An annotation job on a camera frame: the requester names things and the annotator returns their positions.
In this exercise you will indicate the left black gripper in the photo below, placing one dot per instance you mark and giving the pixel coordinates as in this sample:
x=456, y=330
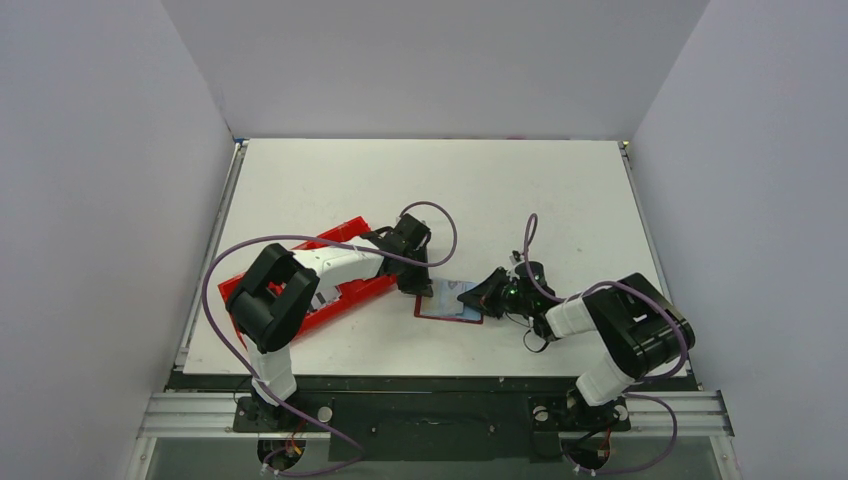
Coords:
x=419, y=286

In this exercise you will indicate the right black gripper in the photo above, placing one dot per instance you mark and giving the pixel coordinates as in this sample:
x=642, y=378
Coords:
x=500, y=295

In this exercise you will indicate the light patterned credit card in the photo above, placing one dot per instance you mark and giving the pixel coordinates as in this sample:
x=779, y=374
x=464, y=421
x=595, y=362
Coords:
x=445, y=302

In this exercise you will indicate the red leather card holder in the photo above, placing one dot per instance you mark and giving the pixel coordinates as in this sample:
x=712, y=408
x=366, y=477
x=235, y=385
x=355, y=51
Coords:
x=469, y=315

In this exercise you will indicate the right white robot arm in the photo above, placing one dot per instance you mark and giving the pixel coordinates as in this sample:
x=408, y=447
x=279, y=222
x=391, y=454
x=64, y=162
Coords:
x=641, y=330

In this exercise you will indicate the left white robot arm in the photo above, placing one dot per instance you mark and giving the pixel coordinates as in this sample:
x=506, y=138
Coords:
x=288, y=292

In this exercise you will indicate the silver striped card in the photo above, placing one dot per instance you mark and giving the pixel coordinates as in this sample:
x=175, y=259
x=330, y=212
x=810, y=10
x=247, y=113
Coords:
x=324, y=298

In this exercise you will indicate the red plastic compartment tray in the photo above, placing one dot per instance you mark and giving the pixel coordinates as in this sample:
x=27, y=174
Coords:
x=353, y=294

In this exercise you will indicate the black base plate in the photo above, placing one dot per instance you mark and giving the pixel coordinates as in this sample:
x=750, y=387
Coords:
x=470, y=424

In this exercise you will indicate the aluminium rail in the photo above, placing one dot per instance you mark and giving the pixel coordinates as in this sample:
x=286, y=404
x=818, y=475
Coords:
x=200, y=415

